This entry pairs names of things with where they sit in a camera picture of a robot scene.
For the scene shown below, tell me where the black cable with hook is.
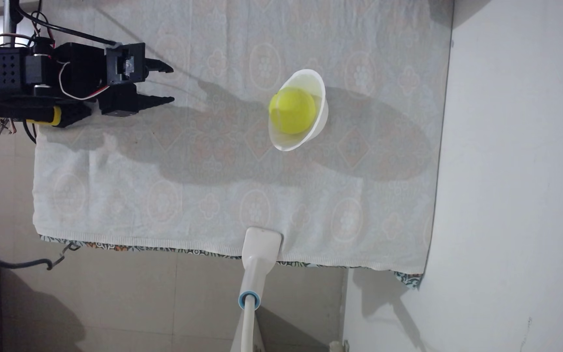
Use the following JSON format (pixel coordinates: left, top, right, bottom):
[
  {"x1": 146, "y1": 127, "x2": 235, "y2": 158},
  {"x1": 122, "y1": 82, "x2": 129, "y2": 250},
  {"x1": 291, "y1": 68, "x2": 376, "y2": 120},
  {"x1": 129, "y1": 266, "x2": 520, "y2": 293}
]
[{"x1": 0, "y1": 242, "x2": 81, "y2": 272}]

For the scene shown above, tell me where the black camera box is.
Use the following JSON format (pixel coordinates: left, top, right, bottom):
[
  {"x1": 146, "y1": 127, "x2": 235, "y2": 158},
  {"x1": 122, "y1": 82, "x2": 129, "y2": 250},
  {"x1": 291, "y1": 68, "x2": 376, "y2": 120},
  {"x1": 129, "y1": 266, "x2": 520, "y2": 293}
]
[{"x1": 105, "y1": 42, "x2": 147, "y2": 84}]

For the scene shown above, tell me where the metal pole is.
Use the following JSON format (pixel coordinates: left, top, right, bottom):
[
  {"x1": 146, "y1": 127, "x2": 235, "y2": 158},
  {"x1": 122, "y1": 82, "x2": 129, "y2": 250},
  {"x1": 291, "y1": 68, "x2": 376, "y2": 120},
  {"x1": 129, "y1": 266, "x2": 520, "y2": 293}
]
[{"x1": 1, "y1": 0, "x2": 19, "y2": 48}]

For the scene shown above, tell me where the white clamp with gooseneck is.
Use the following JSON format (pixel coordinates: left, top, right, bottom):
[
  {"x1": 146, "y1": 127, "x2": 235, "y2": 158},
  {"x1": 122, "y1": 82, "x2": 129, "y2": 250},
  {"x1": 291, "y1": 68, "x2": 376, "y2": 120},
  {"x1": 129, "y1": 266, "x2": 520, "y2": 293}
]
[{"x1": 230, "y1": 226, "x2": 283, "y2": 352}]

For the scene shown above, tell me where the yellow-green tennis ball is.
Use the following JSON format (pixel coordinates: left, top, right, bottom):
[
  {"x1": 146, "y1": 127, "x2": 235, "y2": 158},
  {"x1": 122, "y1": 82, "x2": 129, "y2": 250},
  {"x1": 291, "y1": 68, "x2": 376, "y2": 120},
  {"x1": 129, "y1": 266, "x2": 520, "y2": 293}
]
[{"x1": 268, "y1": 86, "x2": 318, "y2": 136}]

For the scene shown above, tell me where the white patterned table cloth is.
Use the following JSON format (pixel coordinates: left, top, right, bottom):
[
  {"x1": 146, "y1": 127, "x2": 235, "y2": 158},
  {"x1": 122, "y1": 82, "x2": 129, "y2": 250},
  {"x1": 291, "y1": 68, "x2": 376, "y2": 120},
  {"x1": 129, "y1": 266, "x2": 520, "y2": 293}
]
[{"x1": 33, "y1": 0, "x2": 454, "y2": 289}]

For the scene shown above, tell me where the thin black camera cable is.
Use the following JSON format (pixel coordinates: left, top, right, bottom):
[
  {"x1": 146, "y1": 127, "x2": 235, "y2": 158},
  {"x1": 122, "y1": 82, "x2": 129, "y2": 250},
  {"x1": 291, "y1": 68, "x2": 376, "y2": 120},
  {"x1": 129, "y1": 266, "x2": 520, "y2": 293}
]
[{"x1": 17, "y1": 4, "x2": 118, "y2": 48}]

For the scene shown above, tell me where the white plastic bowl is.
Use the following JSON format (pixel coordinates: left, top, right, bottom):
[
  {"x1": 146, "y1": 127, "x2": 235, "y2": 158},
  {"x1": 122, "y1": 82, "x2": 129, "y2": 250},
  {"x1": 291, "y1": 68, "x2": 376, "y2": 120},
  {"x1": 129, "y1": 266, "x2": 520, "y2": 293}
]
[{"x1": 267, "y1": 68, "x2": 329, "y2": 153}]

